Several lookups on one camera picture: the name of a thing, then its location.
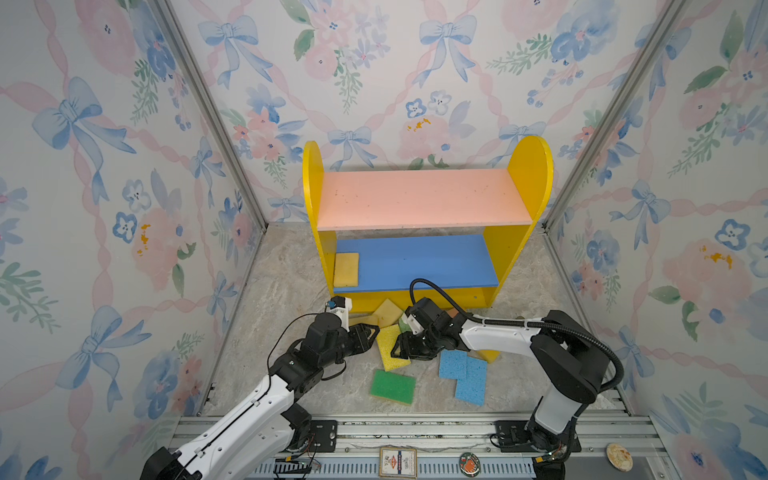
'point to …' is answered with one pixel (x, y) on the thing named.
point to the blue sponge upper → (453, 364)
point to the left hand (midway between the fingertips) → (377, 328)
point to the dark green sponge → (393, 386)
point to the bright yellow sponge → (386, 339)
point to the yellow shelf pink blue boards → (377, 232)
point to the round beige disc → (619, 457)
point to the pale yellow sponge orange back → (387, 313)
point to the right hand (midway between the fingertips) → (395, 354)
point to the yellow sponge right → (488, 355)
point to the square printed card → (398, 463)
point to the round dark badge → (470, 464)
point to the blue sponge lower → (472, 389)
